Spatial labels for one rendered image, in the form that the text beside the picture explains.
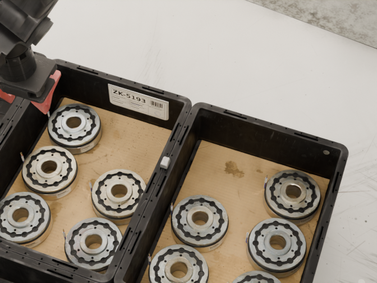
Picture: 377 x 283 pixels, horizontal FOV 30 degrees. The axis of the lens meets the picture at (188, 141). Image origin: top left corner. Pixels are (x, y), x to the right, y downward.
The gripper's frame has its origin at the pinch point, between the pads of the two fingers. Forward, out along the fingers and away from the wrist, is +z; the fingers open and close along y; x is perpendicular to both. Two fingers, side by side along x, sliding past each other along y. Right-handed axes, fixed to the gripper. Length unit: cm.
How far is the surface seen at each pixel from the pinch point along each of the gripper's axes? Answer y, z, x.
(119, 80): 6.8, 14.0, 19.0
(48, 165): -0.7, 21.6, 0.7
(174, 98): 18.3, 14.0, 18.5
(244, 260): 39.8, 23.3, -4.2
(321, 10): 31, 112, 145
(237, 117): 30.7, 14.1, 18.5
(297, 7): 22, 112, 143
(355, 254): 60, 37, 11
